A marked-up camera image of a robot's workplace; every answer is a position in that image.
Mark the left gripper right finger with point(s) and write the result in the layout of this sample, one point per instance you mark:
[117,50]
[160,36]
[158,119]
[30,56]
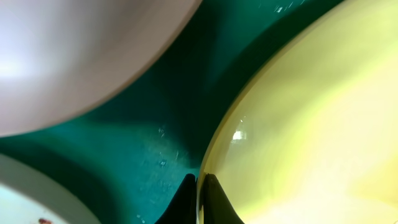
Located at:
[217,208]

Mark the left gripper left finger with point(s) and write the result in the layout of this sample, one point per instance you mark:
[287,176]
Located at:
[182,207]

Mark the yellow plate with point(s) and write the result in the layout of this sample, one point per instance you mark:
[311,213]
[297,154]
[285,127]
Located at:
[312,137]

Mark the teal plastic tray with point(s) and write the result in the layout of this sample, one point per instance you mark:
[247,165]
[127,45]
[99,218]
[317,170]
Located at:
[126,159]

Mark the white plate front with stain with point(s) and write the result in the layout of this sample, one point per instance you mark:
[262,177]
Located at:
[29,196]

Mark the white plate rear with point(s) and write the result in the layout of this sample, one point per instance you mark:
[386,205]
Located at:
[62,58]

